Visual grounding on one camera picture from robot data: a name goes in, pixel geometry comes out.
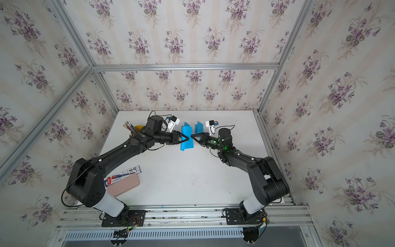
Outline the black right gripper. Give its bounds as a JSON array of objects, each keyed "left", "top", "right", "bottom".
[{"left": 190, "top": 133, "right": 224, "bottom": 152}]

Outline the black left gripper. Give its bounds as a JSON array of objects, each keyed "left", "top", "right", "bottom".
[{"left": 152, "top": 130, "right": 189, "bottom": 145}]

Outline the blue paper sheet front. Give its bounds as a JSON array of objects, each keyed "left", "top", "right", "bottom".
[{"left": 180, "top": 126, "right": 194, "bottom": 151}]

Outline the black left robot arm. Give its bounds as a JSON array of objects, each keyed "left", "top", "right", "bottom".
[{"left": 64, "top": 115, "right": 189, "bottom": 218}]

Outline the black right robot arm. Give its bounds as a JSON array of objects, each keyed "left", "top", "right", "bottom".
[{"left": 191, "top": 128, "right": 290, "bottom": 215}]

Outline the white pen box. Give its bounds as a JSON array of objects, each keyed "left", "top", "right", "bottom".
[{"left": 104, "top": 165, "right": 141, "bottom": 187}]

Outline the pink pencil case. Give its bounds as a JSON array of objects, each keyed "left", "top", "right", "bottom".
[{"left": 107, "top": 174, "right": 140, "bottom": 197}]

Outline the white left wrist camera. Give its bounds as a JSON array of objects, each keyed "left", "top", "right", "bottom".
[{"left": 167, "top": 115, "right": 181, "bottom": 133}]

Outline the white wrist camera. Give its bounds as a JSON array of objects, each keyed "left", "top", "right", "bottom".
[
  {"left": 205, "top": 120, "right": 218, "bottom": 136},
  {"left": 167, "top": 115, "right": 181, "bottom": 133}
]

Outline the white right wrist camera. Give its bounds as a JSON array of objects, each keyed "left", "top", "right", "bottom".
[{"left": 205, "top": 120, "right": 218, "bottom": 136}]

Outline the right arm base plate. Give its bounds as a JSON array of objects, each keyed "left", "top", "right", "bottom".
[{"left": 222, "top": 208, "right": 267, "bottom": 225}]

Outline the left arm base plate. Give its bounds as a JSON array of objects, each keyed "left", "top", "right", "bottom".
[{"left": 101, "top": 210, "right": 147, "bottom": 227}]

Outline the aluminium rail frame front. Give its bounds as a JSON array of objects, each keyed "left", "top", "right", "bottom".
[{"left": 48, "top": 203, "right": 322, "bottom": 247}]

